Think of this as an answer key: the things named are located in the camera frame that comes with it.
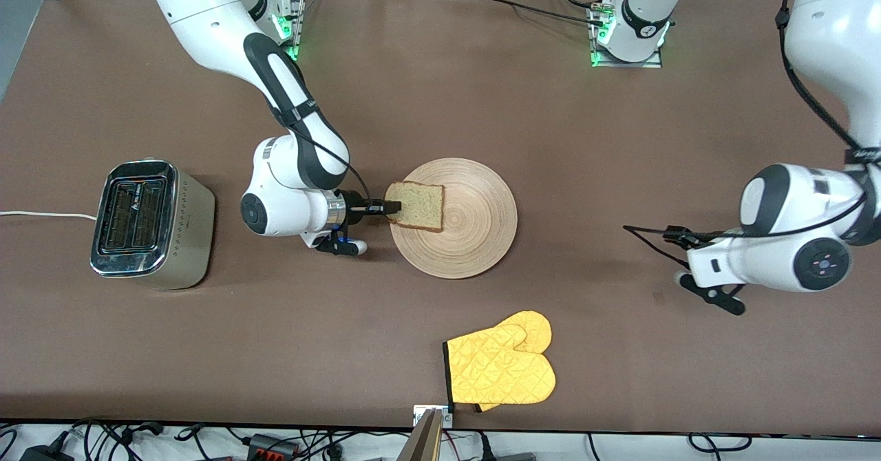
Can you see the black orange connector block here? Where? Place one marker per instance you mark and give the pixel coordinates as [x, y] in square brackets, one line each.
[272, 446]

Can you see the black power adapter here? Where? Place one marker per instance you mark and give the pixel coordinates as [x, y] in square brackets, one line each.
[45, 454]

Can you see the silver two-slot toaster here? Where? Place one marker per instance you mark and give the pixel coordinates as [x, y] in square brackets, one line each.
[186, 241]

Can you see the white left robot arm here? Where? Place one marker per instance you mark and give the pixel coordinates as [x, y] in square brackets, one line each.
[826, 34]

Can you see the small metal table bracket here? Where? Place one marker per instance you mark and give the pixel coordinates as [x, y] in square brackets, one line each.
[421, 413]

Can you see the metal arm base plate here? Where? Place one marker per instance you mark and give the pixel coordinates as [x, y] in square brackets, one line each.
[626, 64]
[297, 27]

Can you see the yellow quilted oven mitt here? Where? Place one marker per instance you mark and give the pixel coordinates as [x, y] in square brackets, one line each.
[502, 371]

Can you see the bread slice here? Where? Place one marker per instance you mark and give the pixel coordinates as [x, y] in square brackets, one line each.
[420, 206]

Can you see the tan camera mount bar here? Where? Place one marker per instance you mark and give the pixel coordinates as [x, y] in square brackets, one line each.
[423, 444]

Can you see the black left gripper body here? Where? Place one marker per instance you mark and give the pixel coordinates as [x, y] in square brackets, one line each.
[677, 232]

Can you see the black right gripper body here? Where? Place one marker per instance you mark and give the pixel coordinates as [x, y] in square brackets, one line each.
[354, 208]

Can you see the round wooden plate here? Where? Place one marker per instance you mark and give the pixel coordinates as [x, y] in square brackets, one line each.
[475, 234]

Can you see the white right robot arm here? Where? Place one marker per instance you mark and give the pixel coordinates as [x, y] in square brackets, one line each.
[206, 27]

